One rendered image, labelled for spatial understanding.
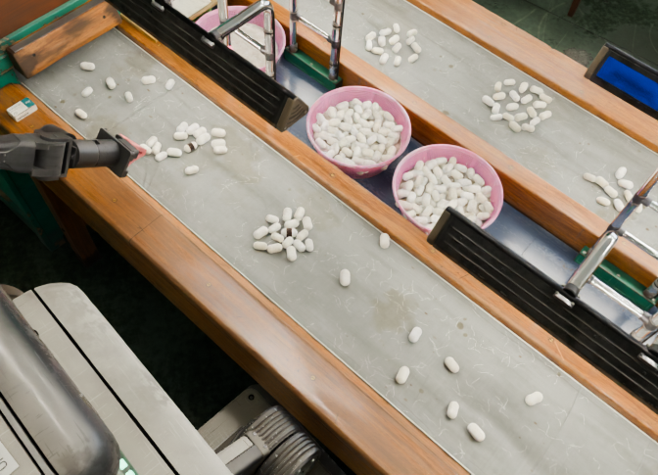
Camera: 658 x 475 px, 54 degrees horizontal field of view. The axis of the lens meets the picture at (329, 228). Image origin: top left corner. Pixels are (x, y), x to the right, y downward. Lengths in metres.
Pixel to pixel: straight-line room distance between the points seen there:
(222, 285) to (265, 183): 0.30
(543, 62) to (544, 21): 1.41
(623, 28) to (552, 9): 0.34
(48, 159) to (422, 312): 0.81
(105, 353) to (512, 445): 0.93
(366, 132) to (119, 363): 1.17
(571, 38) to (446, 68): 1.49
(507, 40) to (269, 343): 1.12
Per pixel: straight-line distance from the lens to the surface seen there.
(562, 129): 1.82
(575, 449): 1.41
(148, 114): 1.73
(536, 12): 3.37
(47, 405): 0.41
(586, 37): 3.33
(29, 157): 1.30
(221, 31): 1.35
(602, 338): 1.10
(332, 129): 1.66
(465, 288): 1.44
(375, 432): 1.29
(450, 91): 1.81
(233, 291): 1.39
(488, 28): 1.98
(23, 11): 1.81
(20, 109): 1.76
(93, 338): 0.63
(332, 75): 1.81
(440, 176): 1.62
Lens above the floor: 2.01
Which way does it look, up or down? 58 degrees down
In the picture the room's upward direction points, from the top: 6 degrees clockwise
